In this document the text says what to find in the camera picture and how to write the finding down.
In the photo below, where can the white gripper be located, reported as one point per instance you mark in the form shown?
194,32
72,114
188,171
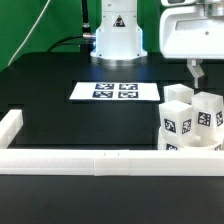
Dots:
193,30

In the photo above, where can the white round stool seat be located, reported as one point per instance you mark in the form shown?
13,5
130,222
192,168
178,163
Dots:
198,144

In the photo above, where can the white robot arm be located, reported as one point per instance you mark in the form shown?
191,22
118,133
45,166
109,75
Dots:
119,39

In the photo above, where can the white sheet with markers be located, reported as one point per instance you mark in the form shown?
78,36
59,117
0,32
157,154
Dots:
115,91

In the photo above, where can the white U-shaped fence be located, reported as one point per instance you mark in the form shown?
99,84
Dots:
101,162

